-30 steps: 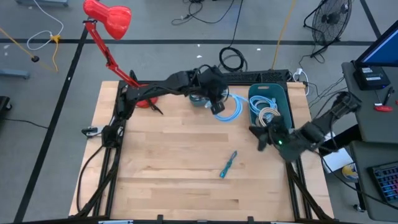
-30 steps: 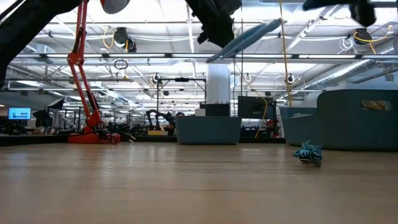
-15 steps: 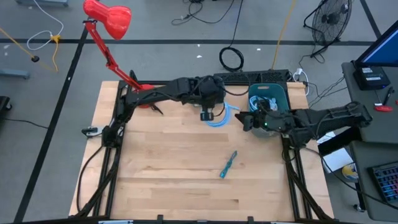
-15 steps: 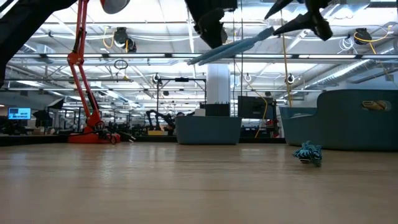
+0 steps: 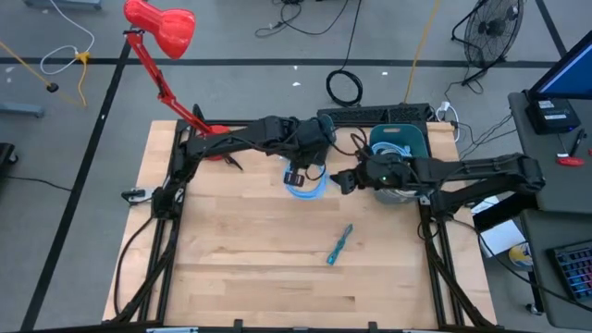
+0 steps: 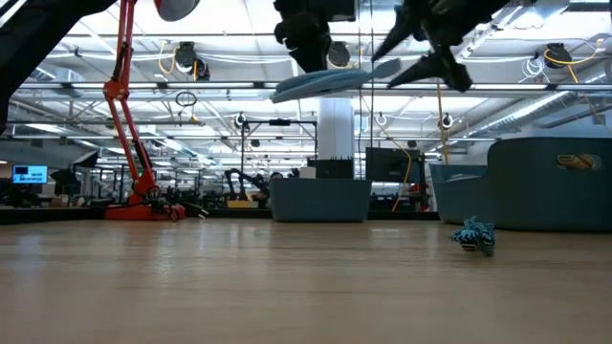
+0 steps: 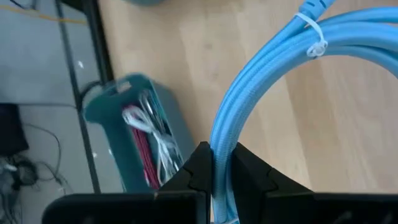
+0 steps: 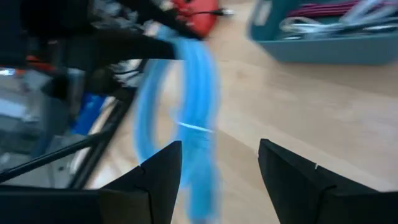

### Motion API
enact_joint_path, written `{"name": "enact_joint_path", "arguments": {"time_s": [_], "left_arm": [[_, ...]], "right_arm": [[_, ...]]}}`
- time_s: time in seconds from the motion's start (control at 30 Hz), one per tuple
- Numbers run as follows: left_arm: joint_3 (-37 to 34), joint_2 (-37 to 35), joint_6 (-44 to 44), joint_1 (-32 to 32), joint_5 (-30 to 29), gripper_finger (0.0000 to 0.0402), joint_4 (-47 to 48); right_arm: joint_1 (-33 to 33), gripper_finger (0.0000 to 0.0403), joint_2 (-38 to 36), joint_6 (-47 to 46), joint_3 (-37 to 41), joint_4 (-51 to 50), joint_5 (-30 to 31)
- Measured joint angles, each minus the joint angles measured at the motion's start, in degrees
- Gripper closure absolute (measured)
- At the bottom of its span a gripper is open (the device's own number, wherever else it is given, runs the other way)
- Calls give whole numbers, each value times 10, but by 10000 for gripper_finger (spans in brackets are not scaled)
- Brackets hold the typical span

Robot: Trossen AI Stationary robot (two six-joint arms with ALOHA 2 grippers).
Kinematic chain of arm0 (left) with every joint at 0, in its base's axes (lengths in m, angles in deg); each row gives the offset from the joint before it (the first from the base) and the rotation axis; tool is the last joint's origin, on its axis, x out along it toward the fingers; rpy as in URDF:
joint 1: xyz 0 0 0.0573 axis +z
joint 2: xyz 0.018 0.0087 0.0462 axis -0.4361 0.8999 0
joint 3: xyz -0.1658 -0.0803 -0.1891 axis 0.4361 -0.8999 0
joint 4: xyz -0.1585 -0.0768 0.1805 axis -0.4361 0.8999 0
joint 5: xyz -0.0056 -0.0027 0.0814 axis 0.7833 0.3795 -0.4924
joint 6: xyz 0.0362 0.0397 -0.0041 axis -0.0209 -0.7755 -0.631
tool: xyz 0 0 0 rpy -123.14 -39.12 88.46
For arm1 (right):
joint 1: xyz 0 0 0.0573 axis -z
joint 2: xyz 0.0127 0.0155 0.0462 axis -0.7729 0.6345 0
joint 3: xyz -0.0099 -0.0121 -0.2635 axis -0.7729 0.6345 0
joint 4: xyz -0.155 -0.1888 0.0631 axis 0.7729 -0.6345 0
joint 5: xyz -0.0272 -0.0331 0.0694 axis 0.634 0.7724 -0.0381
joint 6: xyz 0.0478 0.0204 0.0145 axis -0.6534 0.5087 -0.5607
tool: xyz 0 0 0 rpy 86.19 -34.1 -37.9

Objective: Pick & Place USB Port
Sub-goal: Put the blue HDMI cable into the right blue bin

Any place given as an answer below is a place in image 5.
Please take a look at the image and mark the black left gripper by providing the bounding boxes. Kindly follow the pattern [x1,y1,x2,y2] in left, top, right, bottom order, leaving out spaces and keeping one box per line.
[282,117,330,188]

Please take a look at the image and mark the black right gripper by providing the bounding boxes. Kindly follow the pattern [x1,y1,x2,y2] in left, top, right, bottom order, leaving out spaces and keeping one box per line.
[330,154,417,195]

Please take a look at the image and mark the light blue cable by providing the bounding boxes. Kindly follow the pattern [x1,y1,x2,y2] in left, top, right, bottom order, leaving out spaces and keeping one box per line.
[371,142,413,161]
[283,158,328,201]

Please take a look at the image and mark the long teal braided cable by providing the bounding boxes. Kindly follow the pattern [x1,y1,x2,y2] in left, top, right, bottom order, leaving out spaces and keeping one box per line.
[326,223,355,266]

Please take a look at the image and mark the black keyboard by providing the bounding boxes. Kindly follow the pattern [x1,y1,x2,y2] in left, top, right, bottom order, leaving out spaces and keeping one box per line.
[316,102,435,126]

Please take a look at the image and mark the large teal bin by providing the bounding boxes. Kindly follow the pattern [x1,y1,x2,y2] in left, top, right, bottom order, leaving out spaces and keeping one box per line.
[368,122,435,206]

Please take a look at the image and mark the white power adapter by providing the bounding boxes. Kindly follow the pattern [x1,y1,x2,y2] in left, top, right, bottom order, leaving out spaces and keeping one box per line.
[436,100,462,142]

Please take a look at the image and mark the white paper sheet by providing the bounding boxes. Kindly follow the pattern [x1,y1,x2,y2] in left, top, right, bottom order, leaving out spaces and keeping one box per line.
[470,197,500,215]

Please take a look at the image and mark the black flat bar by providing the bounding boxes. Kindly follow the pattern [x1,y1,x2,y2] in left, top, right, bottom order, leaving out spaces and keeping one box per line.
[474,193,540,232]

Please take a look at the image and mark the white box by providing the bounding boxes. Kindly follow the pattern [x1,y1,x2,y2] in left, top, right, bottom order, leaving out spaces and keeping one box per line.
[478,219,527,259]

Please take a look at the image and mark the yellow blue round object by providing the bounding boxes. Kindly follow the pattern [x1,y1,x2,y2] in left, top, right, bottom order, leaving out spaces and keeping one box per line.
[507,240,535,272]

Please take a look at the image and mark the red desk lamp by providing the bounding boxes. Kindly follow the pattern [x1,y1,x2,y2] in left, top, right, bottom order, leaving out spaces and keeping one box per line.
[123,0,244,171]

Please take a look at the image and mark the black floor fan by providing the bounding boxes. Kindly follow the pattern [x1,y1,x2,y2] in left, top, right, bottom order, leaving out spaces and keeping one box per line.
[451,0,526,88]

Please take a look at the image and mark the grey desk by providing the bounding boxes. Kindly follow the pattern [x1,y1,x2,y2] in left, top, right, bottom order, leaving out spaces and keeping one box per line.
[520,207,592,332]
[507,90,592,215]

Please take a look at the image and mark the small black computer box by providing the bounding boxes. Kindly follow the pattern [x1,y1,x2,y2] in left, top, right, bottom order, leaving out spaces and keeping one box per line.
[524,96,583,136]

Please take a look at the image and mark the black pen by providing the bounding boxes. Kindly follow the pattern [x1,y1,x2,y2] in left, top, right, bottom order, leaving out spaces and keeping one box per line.
[569,128,588,158]

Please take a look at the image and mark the backlit keyboard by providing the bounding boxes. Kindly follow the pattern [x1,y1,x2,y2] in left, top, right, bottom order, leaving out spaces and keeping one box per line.
[548,240,592,306]

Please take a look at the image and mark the computer monitor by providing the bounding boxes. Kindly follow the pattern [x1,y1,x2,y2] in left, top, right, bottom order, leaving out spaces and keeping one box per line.
[526,31,592,102]

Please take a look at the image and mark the grey cart foot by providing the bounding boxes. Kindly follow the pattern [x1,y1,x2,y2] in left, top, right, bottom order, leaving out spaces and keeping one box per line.
[0,102,46,119]
[22,0,104,10]

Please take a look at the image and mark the black caster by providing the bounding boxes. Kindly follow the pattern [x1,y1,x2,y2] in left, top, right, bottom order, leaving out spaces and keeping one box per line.
[0,142,19,173]

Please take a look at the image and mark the black cable with coil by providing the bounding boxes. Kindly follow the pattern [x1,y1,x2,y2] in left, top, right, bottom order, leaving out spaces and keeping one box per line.
[325,0,365,108]

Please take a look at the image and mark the yellow power cord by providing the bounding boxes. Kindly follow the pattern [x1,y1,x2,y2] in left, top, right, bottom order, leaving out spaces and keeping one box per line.
[403,0,443,105]

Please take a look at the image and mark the black aluminium table frame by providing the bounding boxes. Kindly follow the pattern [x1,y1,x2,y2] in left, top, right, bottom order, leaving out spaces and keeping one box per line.
[110,117,500,333]

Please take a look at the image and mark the loose black floor cable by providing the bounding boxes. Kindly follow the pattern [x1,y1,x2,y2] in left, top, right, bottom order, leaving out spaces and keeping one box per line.
[255,0,352,38]

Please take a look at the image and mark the yellow floor cable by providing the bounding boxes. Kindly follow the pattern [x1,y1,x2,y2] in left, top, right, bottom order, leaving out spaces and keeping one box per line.
[0,40,92,108]

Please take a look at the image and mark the thin black floor cable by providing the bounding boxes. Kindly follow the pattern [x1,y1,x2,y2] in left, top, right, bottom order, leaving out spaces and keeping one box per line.
[0,174,73,193]

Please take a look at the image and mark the white floor cable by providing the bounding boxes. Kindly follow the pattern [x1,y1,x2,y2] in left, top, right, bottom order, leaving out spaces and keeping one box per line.
[39,0,97,76]

